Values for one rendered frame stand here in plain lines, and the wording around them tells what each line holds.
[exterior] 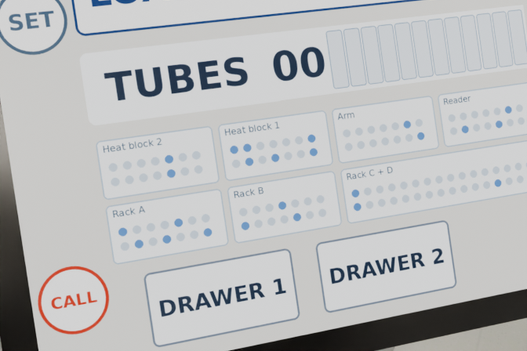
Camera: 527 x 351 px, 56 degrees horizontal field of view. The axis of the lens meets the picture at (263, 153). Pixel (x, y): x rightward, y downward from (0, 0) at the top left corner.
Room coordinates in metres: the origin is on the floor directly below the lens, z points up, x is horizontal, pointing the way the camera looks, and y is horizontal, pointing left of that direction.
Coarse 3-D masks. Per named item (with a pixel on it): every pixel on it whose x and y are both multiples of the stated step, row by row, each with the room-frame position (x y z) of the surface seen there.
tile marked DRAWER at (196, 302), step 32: (256, 256) 0.20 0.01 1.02; (288, 256) 0.20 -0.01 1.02; (160, 288) 0.18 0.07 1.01; (192, 288) 0.18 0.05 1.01; (224, 288) 0.18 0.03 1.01; (256, 288) 0.19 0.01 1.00; (288, 288) 0.19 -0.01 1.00; (160, 320) 0.17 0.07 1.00; (192, 320) 0.17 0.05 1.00; (224, 320) 0.17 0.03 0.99; (256, 320) 0.17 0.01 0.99; (288, 320) 0.17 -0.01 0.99
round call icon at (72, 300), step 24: (72, 264) 0.19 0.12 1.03; (96, 264) 0.19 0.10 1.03; (48, 288) 0.18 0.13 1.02; (72, 288) 0.18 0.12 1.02; (96, 288) 0.18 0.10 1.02; (48, 312) 0.17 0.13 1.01; (72, 312) 0.17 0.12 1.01; (96, 312) 0.17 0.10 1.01; (48, 336) 0.16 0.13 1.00; (72, 336) 0.16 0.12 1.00
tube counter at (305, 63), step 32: (288, 32) 0.29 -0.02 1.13; (320, 32) 0.30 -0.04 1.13; (352, 32) 0.30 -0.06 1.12; (384, 32) 0.30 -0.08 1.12; (416, 32) 0.31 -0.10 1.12; (448, 32) 0.31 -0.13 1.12; (480, 32) 0.31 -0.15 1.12; (512, 32) 0.32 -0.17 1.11; (288, 64) 0.28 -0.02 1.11; (320, 64) 0.28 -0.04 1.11; (352, 64) 0.29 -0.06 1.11; (384, 64) 0.29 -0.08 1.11; (416, 64) 0.29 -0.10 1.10; (448, 64) 0.29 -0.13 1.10; (480, 64) 0.30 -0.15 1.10; (512, 64) 0.30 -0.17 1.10; (288, 96) 0.27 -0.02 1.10
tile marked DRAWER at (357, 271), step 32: (416, 224) 0.22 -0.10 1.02; (448, 224) 0.22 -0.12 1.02; (320, 256) 0.20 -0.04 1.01; (352, 256) 0.20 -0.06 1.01; (384, 256) 0.21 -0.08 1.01; (416, 256) 0.21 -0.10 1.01; (448, 256) 0.21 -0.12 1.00; (352, 288) 0.19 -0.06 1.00; (384, 288) 0.19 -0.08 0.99; (416, 288) 0.19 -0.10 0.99; (448, 288) 0.20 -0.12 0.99
